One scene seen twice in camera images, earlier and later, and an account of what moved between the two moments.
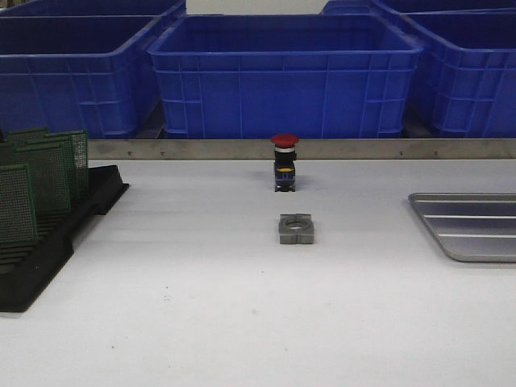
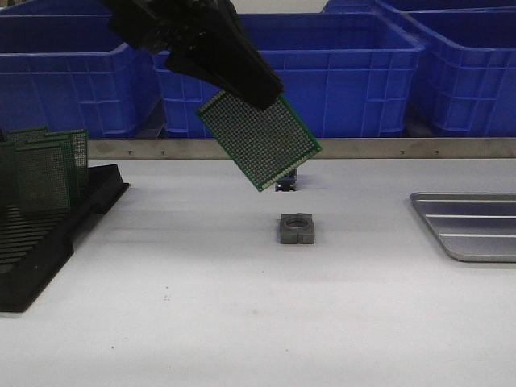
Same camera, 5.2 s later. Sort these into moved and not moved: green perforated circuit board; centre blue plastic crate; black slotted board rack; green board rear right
Moved: green perforated circuit board
Not moved: centre blue plastic crate; green board rear right; black slotted board rack
